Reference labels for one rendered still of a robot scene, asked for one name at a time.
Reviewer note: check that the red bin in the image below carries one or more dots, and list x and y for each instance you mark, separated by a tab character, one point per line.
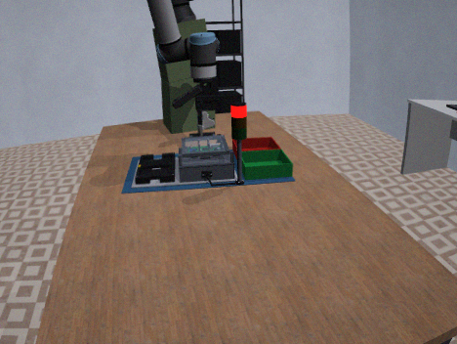
256	144

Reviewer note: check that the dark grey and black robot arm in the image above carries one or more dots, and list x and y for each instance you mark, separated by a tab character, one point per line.
172	48

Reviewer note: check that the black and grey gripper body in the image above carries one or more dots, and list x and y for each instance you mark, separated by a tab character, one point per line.
209	98

